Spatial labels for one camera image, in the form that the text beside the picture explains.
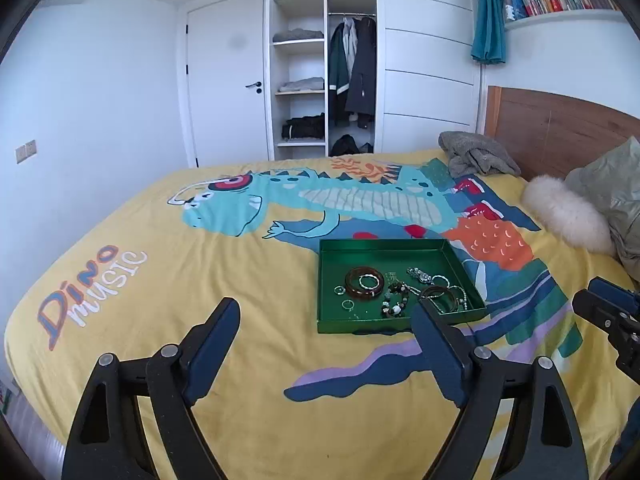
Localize pale green shiny pillow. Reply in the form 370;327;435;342
565;137;640;281

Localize white wardrobe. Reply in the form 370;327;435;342
265;0;483;161

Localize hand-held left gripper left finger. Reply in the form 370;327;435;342
61;297;242;480

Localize white door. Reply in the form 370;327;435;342
186;0;267;168

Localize black folded bag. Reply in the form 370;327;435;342
281;114;326;141

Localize white curved shelf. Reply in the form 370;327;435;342
504;7;631;32

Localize amber brown bangle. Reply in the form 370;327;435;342
344;266;387;302

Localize teal curtain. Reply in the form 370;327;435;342
470;0;507;65

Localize grey knitted sweater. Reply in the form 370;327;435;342
438;131;522;178

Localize dark blue clothing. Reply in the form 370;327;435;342
609;400;640;467

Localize green hanging jacket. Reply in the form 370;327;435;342
327;20;353;128

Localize thin dark bangles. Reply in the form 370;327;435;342
419;285;460;315

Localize green metal tray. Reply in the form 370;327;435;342
316;238;488;336

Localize folded light grey clothes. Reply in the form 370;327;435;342
276;77;326;92

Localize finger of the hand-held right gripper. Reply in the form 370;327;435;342
587;277;640;328
572;288;640;386

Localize wooden headboard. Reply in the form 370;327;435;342
484;85;640;183

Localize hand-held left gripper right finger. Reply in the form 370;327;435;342
410;299;588;480

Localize dark bead bracelet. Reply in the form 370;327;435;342
381;284;410;319

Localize white fluffy pillow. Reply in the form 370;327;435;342
521;175;617;255

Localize silver chain necklace ring pendant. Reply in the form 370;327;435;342
447;284;471;313

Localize dark hanging jacket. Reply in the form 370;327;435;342
345;16;377;131

